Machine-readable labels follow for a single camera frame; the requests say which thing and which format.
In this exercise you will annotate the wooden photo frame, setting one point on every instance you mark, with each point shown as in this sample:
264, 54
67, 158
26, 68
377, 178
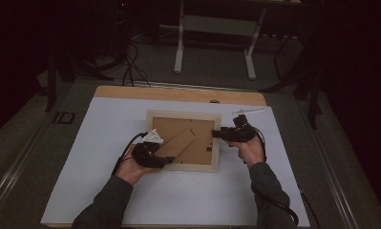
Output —
194, 127

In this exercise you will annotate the metal floor rail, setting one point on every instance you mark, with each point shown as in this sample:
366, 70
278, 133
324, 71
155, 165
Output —
13, 178
334, 178

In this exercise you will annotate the white metal table frame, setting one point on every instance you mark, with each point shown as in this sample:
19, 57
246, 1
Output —
216, 27

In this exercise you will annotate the person's right hand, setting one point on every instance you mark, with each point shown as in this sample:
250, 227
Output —
250, 152

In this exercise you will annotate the person's left hand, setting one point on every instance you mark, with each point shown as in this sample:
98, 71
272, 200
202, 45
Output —
131, 171

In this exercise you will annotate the black stand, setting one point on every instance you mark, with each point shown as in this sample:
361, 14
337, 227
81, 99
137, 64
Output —
52, 82
312, 95

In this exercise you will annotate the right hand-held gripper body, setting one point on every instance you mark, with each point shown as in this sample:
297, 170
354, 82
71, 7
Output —
239, 133

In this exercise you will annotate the white table mat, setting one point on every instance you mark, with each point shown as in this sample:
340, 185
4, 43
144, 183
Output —
99, 133

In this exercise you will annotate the silver metal strip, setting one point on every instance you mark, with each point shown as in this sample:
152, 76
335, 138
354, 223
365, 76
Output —
194, 86

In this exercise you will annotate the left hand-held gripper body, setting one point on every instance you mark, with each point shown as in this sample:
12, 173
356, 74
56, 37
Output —
145, 154

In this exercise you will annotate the black floor socket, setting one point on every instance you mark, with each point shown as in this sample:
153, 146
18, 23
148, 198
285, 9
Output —
64, 117

